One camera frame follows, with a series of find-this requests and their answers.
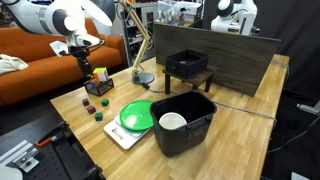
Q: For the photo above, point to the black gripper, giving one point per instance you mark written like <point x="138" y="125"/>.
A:
<point x="81" y="53"/>

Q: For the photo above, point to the small multicolour Rubik's cube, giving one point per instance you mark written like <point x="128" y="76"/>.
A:
<point x="94" y="82"/>

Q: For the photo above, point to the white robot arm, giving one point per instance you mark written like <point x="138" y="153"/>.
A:
<point x="60" y="18"/>

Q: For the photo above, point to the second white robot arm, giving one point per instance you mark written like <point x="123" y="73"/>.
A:
<point x="236" y="18"/>

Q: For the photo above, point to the large multicolour Rubik's cube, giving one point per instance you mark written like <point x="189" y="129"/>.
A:
<point x="100" y="74"/>

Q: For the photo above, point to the purple cube back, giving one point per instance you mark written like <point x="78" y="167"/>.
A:
<point x="85" y="102"/>

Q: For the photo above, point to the purple cube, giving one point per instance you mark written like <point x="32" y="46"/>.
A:
<point x="91" y="109"/>
<point x="85" y="102"/>

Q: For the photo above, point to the green cube near rack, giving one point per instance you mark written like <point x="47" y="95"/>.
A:
<point x="105" y="102"/>

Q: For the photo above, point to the purple cube front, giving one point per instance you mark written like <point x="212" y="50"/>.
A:
<point x="91" y="109"/>

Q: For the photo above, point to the green cube near scale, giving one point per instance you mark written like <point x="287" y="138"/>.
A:
<point x="98" y="116"/>

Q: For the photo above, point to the orange sofa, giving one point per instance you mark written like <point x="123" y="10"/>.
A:
<point x="47" y="71"/>

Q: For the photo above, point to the wooden desk lamp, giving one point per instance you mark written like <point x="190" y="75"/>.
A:
<point x="139" y="77"/>

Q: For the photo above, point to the green plate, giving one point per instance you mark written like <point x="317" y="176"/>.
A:
<point x="136" y="115"/>

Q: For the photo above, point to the white kitchen scale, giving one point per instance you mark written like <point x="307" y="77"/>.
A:
<point x="124" y="137"/>

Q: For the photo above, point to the white cloth on sofa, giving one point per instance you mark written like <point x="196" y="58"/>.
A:
<point x="10" y="64"/>

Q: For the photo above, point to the white bowl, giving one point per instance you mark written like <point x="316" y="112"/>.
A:
<point x="172" y="120"/>

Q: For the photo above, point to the black fabric box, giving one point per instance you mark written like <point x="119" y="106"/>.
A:
<point x="187" y="63"/>

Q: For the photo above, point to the black plastic bin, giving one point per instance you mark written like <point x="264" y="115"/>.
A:
<point x="198" y="112"/>

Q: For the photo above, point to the small dark wooden stool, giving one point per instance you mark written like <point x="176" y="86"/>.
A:
<point x="205" y="77"/>

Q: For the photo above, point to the dark wooden board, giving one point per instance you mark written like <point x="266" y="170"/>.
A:
<point x="241" y="60"/>

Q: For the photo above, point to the black wire rack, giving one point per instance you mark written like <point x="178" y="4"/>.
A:
<point x="98" y="89"/>

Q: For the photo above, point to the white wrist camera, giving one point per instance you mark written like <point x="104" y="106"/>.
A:
<point x="59" y="48"/>

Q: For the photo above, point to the orange handled clamp near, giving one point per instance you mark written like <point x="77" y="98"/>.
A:
<point x="51" y="135"/>

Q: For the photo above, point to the aluminium extrusion rail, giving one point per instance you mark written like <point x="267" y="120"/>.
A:
<point x="22" y="156"/>

